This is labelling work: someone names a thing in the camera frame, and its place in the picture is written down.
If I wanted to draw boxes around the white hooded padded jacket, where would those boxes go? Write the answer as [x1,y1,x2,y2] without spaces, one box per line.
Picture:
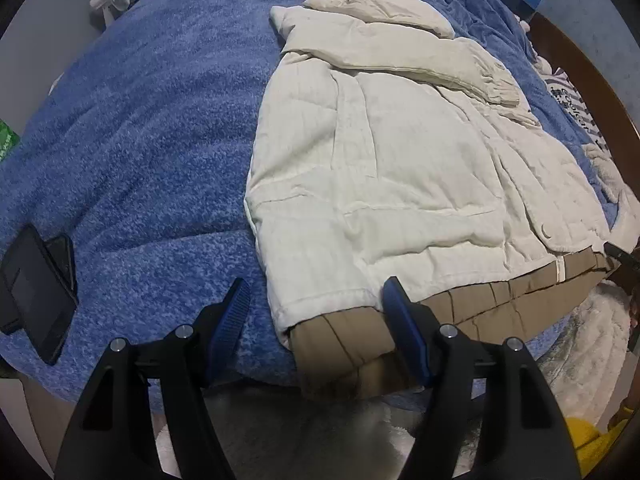
[244,0,621,401]

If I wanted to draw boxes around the wooden bed headboard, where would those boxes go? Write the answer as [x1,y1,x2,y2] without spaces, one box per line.
[530,12,640,141]

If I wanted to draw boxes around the striped printed cloth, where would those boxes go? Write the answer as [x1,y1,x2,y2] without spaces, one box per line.
[542,72,608,156]

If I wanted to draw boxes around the cream fluffy blanket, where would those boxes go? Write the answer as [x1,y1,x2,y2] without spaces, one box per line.
[540,145,640,411]

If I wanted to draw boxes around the blue fleece blanket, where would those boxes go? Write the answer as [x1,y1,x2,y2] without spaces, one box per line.
[0,0,616,406]

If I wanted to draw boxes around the yellow object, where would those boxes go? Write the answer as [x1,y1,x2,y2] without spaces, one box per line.
[570,417,631,466]

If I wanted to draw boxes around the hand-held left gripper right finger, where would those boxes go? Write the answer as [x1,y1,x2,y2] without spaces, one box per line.
[382,276,583,480]

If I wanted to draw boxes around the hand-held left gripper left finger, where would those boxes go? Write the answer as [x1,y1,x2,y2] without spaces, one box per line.
[54,277,252,480]

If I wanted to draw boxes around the green packet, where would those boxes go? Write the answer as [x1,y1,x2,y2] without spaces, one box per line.
[0,119,21,161]

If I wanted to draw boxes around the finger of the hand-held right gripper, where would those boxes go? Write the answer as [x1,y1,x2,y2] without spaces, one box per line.
[604,241,640,273]

